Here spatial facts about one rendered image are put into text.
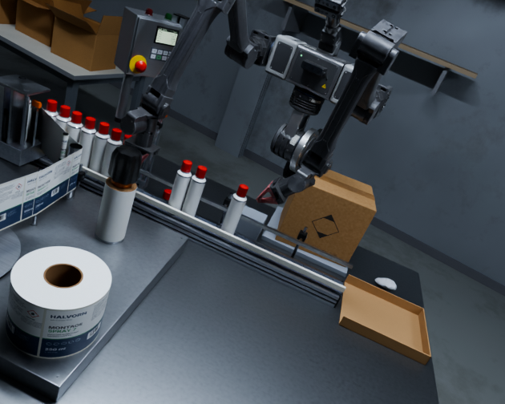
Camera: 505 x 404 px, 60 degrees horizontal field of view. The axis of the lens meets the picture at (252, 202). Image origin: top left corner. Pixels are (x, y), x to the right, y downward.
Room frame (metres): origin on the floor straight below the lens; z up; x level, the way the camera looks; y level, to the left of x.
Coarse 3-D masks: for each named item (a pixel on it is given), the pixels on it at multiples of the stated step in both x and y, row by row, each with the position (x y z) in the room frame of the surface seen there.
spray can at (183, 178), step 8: (184, 160) 1.35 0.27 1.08; (184, 168) 1.33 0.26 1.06; (176, 176) 1.33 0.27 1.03; (184, 176) 1.32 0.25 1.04; (176, 184) 1.32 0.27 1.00; (184, 184) 1.33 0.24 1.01; (176, 192) 1.32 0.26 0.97; (184, 192) 1.33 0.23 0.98; (168, 200) 1.34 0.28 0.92; (176, 200) 1.32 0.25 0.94; (176, 208) 1.32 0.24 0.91
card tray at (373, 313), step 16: (352, 288) 1.38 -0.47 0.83; (368, 288) 1.39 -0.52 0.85; (352, 304) 1.28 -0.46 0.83; (368, 304) 1.32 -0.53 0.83; (384, 304) 1.36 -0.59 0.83; (400, 304) 1.38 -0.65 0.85; (352, 320) 1.14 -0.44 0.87; (368, 320) 1.23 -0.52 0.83; (384, 320) 1.26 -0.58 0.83; (400, 320) 1.30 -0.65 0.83; (416, 320) 1.34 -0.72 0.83; (368, 336) 1.14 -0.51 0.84; (384, 336) 1.13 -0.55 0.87; (400, 336) 1.21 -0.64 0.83; (416, 336) 1.24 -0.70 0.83; (400, 352) 1.13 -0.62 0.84; (416, 352) 1.12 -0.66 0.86
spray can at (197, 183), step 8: (200, 168) 1.33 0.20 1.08; (192, 176) 1.34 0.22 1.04; (200, 176) 1.33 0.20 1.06; (192, 184) 1.32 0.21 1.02; (200, 184) 1.33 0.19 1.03; (192, 192) 1.32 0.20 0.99; (200, 192) 1.33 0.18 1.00; (184, 200) 1.34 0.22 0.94; (192, 200) 1.32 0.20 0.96; (184, 208) 1.32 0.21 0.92; (192, 208) 1.32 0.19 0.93
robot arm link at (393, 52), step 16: (352, 48) 1.23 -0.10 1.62; (368, 64) 1.21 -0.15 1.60; (384, 64) 1.21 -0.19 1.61; (352, 80) 1.23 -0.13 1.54; (368, 80) 1.23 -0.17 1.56; (352, 96) 1.23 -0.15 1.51; (336, 112) 1.25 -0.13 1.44; (336, 128) 1.26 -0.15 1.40; (320, 144) 1.28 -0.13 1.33; (304, 160) 1.30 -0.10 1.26; (320, 160) 1.29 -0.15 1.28
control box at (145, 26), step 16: (128, 16) 1.40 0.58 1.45; (144, 16) 1.39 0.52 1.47; (160, 16) 1.50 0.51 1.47; (128, 32) 1.39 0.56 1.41; (144, 32) 1.39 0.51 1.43; (128, 48) 1.37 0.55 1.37; (144, 48) 1.40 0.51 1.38; (160, 48) 1.44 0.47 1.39; (128, 64) 1.37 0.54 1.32; (160, 64) 1.45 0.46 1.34
